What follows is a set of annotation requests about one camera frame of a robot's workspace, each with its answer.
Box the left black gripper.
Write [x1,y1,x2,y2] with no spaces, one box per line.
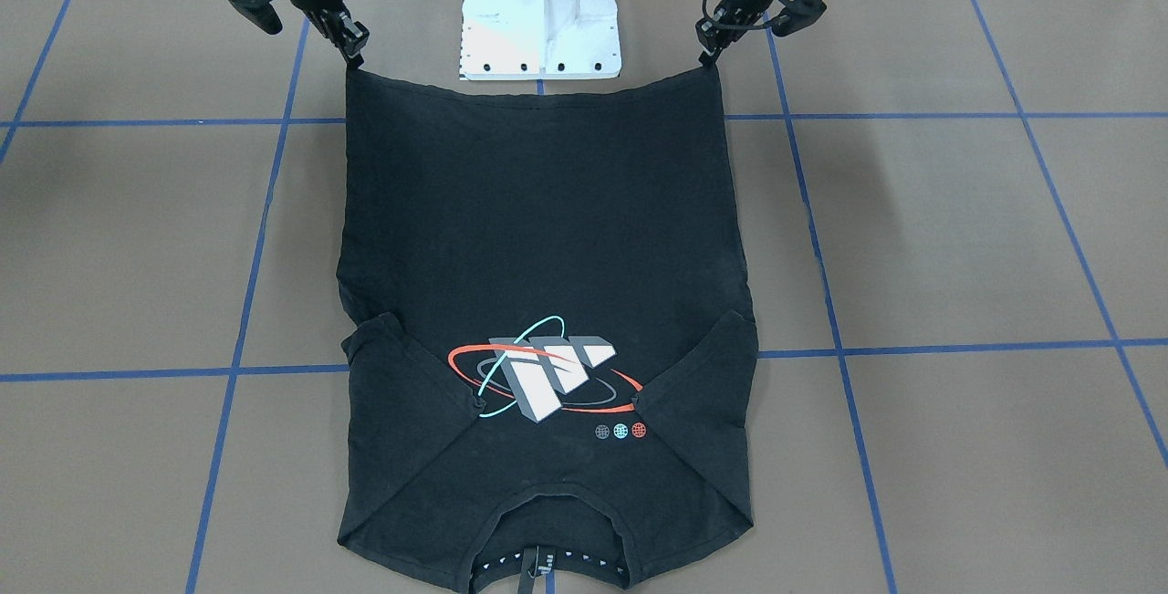
[695,0,776,68]

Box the black graphic t-shirt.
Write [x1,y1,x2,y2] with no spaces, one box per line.
[338,67,758,593]

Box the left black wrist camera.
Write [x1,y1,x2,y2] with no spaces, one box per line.
[765,0,827,37]

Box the white pedestal column base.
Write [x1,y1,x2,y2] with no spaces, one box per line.
[459,0,623,81]

